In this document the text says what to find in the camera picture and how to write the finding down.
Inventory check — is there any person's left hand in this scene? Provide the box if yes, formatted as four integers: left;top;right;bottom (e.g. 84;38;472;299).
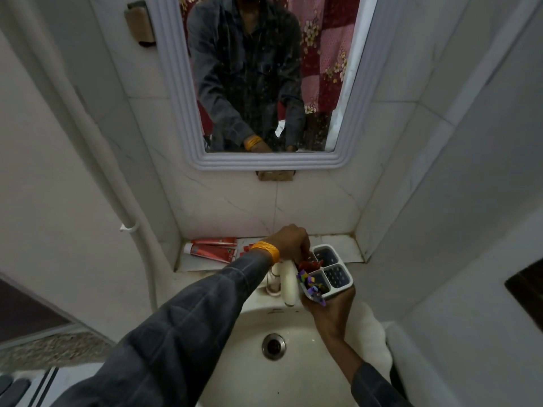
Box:
262;224;313;267

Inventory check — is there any person's right hand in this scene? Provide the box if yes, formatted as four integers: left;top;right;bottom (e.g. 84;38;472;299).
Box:
300;286;357;340

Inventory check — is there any white grey toothbrush holder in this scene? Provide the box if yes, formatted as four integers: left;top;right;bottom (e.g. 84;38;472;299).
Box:
302;244;354;302

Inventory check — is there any person's left forearm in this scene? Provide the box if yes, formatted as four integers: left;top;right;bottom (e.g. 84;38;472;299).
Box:
50;249;274;407

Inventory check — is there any person's right forearm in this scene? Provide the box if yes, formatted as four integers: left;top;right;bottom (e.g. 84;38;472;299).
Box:
319;332;414;407

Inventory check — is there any white faucet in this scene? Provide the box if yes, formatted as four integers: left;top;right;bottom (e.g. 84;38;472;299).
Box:
266;260;300;308

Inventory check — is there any purple patterned packet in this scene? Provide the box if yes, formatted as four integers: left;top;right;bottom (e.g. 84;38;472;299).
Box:
296;270;327;307

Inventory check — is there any yellow wristband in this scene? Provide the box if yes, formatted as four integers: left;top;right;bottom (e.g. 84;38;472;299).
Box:
250;241;281;266

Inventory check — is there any brown mirror clip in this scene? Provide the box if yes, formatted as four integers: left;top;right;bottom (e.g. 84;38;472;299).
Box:
124;1;157;48
256;170;295;182

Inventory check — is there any metal basin drain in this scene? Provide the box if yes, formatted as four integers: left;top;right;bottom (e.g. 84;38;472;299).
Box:
261;333;287;361

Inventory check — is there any white fuzzy cloth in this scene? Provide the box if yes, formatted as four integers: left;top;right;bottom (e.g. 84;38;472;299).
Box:
349;300;393;380

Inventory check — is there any white wash basin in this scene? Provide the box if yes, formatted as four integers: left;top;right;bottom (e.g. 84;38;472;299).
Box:
199;287;393;407

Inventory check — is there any dark door panel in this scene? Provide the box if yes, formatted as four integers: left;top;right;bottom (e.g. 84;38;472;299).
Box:
0;273;75;346

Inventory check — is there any striped floor mat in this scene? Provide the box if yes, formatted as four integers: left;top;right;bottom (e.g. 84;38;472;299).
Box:
25;367;61;407

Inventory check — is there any dark slipper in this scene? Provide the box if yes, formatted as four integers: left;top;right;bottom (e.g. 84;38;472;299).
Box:
0;374;31;407

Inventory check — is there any white framed wall mirror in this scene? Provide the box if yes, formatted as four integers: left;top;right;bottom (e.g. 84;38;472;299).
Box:
143;0;392;172

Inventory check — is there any dark wall window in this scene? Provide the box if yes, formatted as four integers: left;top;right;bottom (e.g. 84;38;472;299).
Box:
504;258;543;323

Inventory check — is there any white wall pipe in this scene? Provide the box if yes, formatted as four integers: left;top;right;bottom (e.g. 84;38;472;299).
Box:
2;0;160;312

